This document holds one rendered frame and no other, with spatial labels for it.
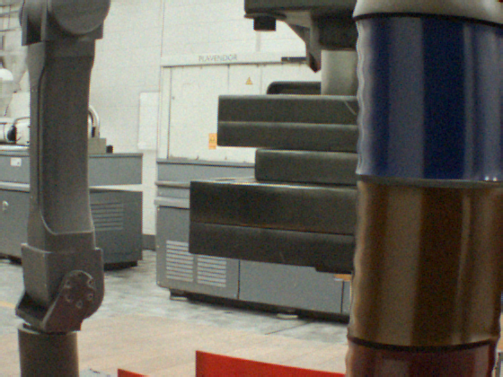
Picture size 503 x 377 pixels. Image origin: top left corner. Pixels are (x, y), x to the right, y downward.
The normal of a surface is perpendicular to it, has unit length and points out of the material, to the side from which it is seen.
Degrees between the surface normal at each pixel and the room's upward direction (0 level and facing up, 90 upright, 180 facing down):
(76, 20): 90
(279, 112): 90
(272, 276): 90
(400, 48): 104
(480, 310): 76
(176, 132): 90
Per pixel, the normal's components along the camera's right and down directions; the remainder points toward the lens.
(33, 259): -0.81, 0.05
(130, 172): 0.80, 0.05
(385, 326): -0.69, 0.26
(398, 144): -0.59, -0.22
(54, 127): 0.54, 0.06
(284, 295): -0.61, 0.03
